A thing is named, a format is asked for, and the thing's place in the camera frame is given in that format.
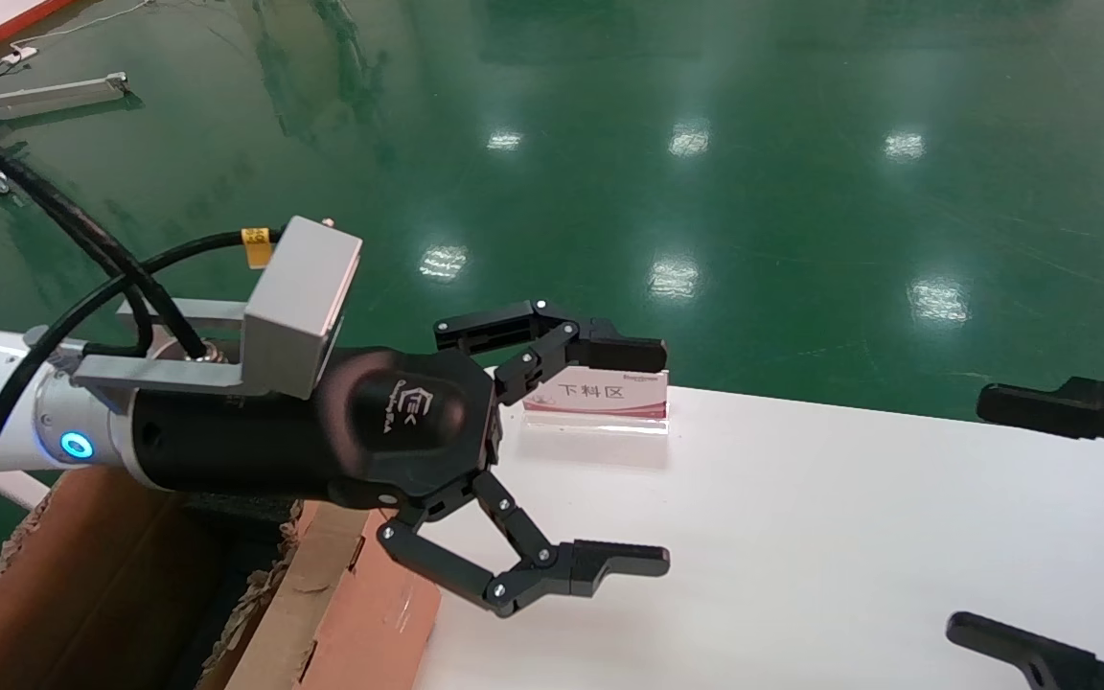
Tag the long grey stand base bar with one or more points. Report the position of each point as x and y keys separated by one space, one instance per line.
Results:
x=63 y=94

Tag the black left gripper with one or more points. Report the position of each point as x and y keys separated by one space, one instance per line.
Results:
x=399 y=431

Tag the white power strip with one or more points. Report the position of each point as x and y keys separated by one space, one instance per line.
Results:
x=20 y=55

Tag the black foam insert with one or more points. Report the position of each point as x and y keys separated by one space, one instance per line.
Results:
x=245 y=515

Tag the open brown cardboard box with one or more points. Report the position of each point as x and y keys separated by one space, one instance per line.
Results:
x=82 y=594

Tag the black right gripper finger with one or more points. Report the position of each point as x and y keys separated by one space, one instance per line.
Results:
x=1050 y=656
x=1069 y=410

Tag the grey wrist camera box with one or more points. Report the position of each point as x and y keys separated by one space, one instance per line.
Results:
x=308 y=307

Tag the acrylic sign with red stripe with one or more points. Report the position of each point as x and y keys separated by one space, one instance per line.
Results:
x=600 y=395

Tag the small cardboard box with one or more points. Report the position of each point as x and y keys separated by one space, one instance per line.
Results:
x=379 y=623

